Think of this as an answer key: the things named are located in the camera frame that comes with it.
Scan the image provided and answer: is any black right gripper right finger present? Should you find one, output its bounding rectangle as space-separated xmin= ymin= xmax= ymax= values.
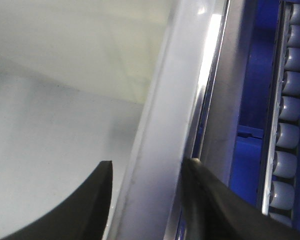
xmin=181 ymin=158 xmax=300 ymax=240

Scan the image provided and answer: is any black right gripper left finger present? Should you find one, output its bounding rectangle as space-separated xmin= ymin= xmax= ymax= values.
xmin=5 ymin=161 xmax=113 ymax=240

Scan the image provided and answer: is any white plastic tote bin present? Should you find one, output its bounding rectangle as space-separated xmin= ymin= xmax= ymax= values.
xmin=0 ymin=0 xmax=230 ymax=240

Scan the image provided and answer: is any blue bin right destination shelf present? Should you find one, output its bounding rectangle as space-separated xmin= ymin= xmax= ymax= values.
xmin=169 ymin=0 xmax=300 ymax=240

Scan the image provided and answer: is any destination right roller track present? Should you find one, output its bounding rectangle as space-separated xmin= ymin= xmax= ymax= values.
xmin=257 ymin=0 xmax=300 ymax=215

